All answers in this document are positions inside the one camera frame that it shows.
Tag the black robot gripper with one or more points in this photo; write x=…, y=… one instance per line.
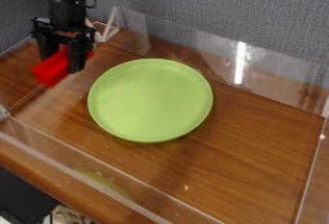
x=65, y=28

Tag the red block carrot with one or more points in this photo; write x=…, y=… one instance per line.
x=53, y=70

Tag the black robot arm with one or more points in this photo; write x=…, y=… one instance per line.
x=65, y=28

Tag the green round plate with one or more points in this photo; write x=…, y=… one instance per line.
x=150, y=100

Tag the black box under table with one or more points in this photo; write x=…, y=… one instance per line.
x=24, y=205

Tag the white power strip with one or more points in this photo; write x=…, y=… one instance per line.
x=63, y=215

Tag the clear acrylic triangle bracket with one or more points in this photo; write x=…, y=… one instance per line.
x=106, y=30

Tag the clear acrylic enclosure wall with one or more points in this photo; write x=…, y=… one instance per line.
x=252, y=167

